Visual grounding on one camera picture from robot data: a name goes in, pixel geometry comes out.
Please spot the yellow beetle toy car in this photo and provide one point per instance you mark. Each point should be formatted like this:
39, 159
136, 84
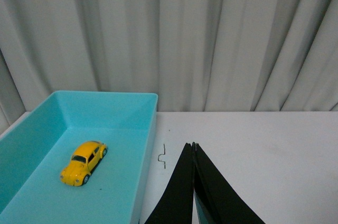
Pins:
82, 163

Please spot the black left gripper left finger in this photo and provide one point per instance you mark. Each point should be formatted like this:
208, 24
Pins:
176, 203

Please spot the grey pleated curtain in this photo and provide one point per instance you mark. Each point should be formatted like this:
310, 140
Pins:
197, 55

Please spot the turquoise plastic storage box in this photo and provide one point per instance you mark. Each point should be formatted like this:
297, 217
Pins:
38, 148

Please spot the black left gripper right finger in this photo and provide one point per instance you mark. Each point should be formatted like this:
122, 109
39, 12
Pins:
216, 201

